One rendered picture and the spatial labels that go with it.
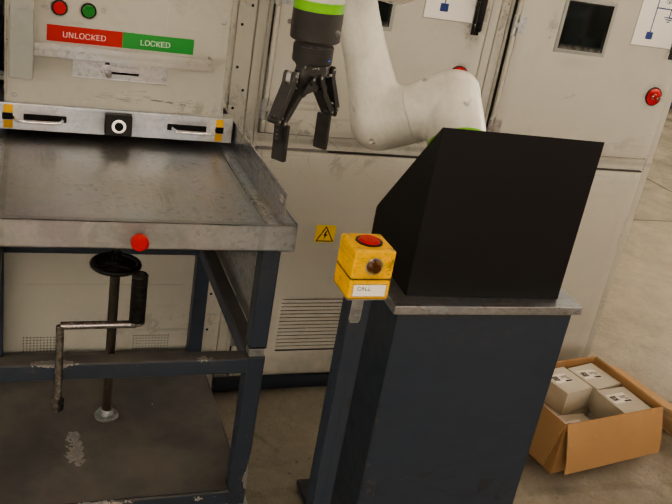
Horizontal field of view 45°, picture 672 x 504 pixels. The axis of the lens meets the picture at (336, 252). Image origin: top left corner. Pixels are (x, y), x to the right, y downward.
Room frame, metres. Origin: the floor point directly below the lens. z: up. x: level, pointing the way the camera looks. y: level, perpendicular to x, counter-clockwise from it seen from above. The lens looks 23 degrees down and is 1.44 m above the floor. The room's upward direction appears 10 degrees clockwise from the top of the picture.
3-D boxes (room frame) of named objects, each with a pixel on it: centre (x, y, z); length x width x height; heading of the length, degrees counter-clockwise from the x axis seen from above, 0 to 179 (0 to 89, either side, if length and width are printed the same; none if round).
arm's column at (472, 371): (1.65, -0.28, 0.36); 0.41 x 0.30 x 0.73; 111
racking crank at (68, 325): (1.34, 0.42, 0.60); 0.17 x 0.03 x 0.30; 113
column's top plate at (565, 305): (1.65, -0.28, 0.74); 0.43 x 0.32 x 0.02; 111
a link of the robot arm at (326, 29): (1.51, 0.11, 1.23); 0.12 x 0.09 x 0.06; 60
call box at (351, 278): (1.36, -0.06, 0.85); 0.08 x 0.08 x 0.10; 23
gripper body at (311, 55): (1.51, 0.11, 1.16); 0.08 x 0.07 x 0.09; 150
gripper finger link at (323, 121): (1.58, 0.07, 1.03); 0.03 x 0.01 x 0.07; 60
